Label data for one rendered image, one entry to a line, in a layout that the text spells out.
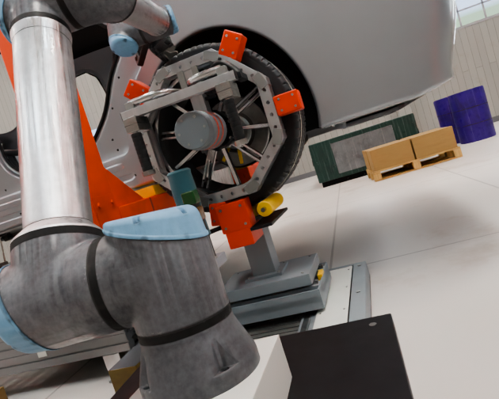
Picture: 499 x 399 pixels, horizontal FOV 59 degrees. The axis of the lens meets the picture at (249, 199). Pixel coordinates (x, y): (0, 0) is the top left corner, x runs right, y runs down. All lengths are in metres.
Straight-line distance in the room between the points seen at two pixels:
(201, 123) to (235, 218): 0.38
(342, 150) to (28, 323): 6.60
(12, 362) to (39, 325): 1.57
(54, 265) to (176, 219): 0.20
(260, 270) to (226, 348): 1.20
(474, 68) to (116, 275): 10.80
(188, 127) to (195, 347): 1.00
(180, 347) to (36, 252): 0.26
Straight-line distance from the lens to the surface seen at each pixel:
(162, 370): 0.68
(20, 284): 0.74
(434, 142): 6.09
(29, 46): 0.97
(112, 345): 1.97
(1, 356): 2.33
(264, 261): 1.84
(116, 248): 0.67
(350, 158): 7.13
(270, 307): 1.75
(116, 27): 1.61
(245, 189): 1.63
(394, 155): 6.00
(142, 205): 2.02
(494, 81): 11.30
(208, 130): 1.51
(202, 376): 0.66
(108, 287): 0.67
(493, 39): 11.40
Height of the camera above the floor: 0.68
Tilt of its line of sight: 4 degrees down
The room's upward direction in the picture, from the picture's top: 17 degrees counter-clockwise
